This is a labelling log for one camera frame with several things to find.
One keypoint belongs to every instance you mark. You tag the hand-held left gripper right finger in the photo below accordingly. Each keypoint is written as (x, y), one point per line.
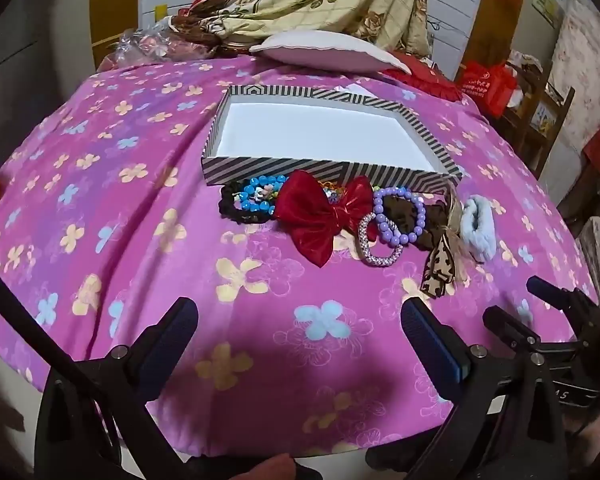
(430, 342)

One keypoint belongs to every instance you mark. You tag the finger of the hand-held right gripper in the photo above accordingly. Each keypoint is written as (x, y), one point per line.
(505, 322)
(550, 291)

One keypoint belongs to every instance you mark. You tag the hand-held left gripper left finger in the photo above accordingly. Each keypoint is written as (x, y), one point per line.
(167, 340)

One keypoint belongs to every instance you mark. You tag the light blue fluffy scrunchie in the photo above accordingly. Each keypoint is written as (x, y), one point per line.
(480, 240)

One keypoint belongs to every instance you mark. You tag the black scrunchie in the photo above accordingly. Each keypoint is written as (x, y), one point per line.
(228, 200)

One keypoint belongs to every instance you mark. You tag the red satin bow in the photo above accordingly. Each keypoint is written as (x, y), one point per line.
(310, 215)

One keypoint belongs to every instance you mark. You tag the striped cardboard box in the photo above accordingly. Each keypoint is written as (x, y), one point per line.
(330, 170)

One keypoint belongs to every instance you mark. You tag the person's left hand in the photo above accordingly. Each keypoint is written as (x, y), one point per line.
(275, 467)

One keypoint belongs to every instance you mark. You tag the pink floral bedsheet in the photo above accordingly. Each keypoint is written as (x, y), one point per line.
(130, 260)

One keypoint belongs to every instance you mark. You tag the wooden shelf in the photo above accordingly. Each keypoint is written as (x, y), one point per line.
(525, 120)

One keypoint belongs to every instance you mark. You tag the red shopping bag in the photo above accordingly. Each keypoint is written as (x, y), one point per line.
(485, 85)

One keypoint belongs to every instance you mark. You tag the floral fabric panel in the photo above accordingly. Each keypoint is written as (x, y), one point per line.
(590, 60)

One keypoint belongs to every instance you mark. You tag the red ruffled cushion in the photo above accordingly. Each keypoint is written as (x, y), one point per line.
(430, 77)

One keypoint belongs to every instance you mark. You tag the white paper sheet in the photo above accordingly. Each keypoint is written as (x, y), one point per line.
(350, 91)

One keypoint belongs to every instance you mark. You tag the clear plastic bag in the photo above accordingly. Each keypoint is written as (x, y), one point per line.
(150, 42)

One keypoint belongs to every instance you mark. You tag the white pillow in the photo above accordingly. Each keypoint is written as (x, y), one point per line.
(320, 52)

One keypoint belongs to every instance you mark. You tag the grey cabinet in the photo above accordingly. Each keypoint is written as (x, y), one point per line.
(20, 60)

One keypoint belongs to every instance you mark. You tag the framed wall picture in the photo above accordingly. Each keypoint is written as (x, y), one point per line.
(547, 2)

